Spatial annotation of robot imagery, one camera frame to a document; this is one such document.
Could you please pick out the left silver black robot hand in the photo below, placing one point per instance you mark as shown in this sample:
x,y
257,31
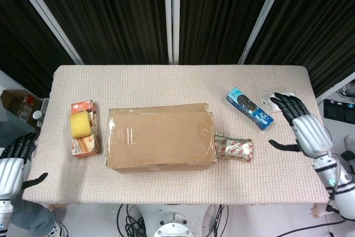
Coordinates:
x,y
11,176

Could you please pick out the white plastic packet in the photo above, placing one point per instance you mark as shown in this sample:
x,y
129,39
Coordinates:
x,y
266,101

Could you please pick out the gold foil packet red labels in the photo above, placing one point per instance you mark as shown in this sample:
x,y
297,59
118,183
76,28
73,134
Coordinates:
x,y
235,148

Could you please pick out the yellow sponge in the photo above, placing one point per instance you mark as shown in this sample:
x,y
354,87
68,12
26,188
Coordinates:
x,y
81,124

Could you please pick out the pink white woven tablecloth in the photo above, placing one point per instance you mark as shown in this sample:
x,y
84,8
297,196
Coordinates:
x,y
166,87

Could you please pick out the black pleated curtain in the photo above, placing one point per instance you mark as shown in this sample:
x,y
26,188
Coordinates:
x,y
16,40
319,26
222,12
111,12

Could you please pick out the cardboard box with red print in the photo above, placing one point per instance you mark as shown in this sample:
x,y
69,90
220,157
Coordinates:
x,y
19,103

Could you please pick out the blue chocolate cookie box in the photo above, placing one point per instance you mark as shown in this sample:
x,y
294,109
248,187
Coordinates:
x,y
249,108

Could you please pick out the black electronic device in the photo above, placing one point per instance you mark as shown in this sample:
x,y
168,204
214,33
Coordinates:
x,y
338,110

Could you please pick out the white stand with silver knob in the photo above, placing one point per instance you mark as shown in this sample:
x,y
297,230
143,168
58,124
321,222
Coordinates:
x,y
45,106

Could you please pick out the orange snack box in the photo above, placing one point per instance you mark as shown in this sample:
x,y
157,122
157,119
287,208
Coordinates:
x,y
83,146

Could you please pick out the white silver robot base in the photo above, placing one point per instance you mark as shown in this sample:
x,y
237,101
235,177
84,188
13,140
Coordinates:
x,y
173,226

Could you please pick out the white machine with black wheel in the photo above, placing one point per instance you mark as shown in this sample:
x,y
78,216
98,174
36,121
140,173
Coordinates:
x,y
350,145

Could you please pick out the white black sneaker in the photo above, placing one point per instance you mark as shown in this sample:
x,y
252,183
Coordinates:
x,y
59,231

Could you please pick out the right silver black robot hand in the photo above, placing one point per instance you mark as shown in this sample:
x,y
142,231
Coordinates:
x,y
310,137

